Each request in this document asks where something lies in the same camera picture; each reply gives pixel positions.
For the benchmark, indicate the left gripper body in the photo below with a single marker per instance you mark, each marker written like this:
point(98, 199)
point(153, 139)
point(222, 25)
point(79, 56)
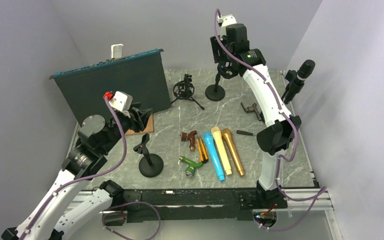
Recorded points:
point(127, 122)

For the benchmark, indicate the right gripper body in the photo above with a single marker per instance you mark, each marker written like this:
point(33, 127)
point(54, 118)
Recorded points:
point(220, 54)

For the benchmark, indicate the black shock mount stand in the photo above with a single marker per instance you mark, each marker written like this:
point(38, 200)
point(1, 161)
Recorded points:
point(216, 91)

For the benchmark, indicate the black round base stand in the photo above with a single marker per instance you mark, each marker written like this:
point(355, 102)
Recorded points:
point(150, 165)

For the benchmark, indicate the black tripod shock mount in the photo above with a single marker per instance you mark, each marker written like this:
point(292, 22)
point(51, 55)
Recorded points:
point(184, 90)

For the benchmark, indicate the blue microphone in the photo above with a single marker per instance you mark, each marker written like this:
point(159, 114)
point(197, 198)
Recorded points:
point(211, 147)

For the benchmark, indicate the cream microphone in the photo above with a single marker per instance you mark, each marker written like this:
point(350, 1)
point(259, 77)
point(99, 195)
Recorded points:
point(217, 136)

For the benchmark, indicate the gold brown microphone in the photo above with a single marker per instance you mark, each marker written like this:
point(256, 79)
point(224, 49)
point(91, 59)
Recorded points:
point(227, 136)

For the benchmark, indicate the black clip mic stand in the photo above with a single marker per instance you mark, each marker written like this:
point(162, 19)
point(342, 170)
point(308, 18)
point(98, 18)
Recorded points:
point(293, 87)

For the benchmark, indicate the black microphone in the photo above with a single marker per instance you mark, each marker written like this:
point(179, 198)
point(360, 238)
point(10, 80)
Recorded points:
point(306, 70)

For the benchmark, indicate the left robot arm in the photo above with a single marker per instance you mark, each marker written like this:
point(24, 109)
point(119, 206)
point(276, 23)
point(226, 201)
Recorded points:
point(96, 137)

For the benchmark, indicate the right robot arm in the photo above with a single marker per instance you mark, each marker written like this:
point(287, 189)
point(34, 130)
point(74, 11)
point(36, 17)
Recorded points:
point(279, 139)

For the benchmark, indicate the wooden board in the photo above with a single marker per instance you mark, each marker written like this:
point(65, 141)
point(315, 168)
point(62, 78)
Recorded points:
point(148, 128)

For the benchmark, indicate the dark teal rack unit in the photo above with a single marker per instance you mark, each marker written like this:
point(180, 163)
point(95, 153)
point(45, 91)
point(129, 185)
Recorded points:
point(140, 75)

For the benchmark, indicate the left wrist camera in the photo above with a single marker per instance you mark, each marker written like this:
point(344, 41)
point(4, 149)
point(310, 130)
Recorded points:
point(119, 101)

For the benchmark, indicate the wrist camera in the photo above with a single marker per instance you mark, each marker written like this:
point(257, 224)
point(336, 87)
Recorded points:
point(119, 101)
point(223, 22)

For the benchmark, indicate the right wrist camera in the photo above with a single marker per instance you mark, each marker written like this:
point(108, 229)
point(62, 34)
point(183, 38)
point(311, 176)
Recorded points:
point(223, 22)

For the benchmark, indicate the brown wooden handle tool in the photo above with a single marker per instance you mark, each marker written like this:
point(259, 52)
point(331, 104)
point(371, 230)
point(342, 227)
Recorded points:
point(191, 137)

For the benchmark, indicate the white bracket behind rack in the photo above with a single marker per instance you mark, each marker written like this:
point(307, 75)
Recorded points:
point(116, 51)

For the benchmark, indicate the green handle tool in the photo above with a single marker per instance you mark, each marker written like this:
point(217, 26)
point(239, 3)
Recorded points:
point(191, 165)

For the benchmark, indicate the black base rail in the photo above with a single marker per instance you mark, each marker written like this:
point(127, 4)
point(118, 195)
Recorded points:
point(142, 205)

